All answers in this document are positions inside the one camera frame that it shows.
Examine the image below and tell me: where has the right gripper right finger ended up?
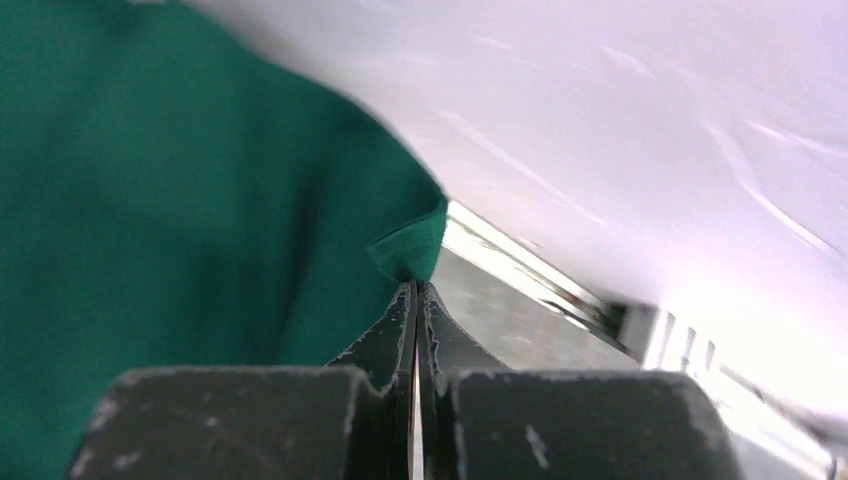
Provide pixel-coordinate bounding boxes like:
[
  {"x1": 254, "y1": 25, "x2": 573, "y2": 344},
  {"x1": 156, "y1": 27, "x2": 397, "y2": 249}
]
[{"x1": 417, "y1": 283, "x2": 507, "y2": 479}]

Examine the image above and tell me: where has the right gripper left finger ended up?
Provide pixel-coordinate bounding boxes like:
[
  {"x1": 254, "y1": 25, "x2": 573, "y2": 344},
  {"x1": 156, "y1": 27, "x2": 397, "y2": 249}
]
[{"x1": 329, "y1": 281, "x2": 418, "y2": 479}]

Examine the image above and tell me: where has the green surgical drape cloth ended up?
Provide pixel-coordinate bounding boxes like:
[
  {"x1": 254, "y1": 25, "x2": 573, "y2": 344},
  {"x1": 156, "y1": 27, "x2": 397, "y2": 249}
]
[{"x1": 1, "y1": 1, "x2": 448, "y2": 479}]

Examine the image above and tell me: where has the aluminium frame rail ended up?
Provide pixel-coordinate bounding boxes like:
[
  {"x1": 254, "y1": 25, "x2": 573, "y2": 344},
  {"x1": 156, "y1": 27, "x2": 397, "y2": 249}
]
[{"x1": 434, "y1": 203, "x2": 847, "y2": 479}]

